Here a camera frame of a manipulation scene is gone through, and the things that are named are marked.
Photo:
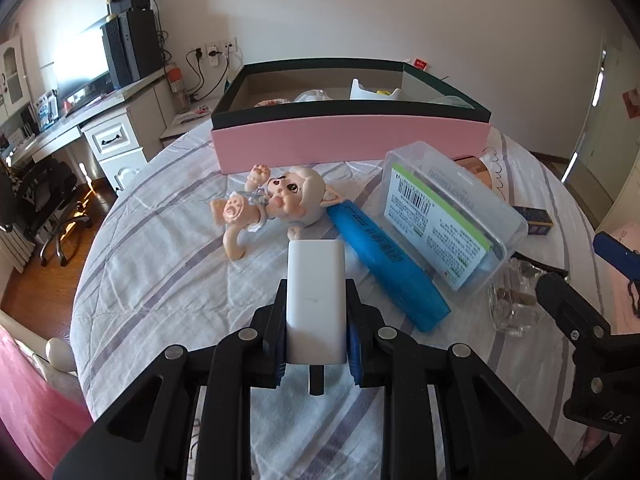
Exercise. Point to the bottle with orange cap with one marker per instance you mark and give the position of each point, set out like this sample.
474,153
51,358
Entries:
176,87

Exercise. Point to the white nightstand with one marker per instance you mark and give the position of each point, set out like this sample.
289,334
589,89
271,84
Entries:
187,122

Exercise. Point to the striped quilted table cover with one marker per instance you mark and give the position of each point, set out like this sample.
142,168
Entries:
175,270

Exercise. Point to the pink box with dark rim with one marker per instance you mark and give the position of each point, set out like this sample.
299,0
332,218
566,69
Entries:
350,142

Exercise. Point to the white power bank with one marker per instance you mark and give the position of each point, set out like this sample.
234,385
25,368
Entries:
316,300

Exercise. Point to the pink block figure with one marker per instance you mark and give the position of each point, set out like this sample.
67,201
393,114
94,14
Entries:
270,102

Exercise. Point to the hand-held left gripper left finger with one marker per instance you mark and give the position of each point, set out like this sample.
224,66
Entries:
281,360

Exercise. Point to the white desk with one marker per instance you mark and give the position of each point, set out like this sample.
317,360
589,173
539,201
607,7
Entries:
115,140

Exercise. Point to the small dark blue box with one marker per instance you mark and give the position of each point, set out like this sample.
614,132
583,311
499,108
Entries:
535,220

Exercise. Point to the red door decoration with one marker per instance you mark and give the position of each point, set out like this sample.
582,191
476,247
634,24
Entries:
631,105

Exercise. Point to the rose gold container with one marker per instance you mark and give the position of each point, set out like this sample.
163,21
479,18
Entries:
482,172

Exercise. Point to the black computer monitor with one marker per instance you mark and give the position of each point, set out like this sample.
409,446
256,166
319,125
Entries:
82,70

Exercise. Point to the black office chair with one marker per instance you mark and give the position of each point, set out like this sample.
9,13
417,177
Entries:
45,200

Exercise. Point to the black computer tower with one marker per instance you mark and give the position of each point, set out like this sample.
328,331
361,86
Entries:
135,47

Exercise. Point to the white wall sockets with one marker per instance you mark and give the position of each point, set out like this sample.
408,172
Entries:
220,50

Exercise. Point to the pink printed pillow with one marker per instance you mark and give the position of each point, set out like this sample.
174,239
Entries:
627,250

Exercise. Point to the blue pen case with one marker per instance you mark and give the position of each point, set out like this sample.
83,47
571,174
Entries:
385,265

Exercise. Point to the blue and white pack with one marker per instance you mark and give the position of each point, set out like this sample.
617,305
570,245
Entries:
45,110

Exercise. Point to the pink pig doll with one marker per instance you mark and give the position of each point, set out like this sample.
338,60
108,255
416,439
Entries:
290,195

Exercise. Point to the clear glass jar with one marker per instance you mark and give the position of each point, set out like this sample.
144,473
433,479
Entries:
515,305

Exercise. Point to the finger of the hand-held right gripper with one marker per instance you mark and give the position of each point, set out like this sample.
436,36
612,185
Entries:
620,257
570,310

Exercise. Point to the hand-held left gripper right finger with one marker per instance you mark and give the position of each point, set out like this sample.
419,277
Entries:
354,355

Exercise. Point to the small red card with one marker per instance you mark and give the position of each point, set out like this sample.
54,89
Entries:
420,64

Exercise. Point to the pink blanket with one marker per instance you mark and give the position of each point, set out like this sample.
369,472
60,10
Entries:
35,410

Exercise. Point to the clear plastic box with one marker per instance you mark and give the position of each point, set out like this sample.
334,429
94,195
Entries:
450,210

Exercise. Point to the white door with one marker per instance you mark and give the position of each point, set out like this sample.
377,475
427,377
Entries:
585,120

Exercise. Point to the white bed frame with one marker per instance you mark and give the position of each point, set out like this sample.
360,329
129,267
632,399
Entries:
59,352

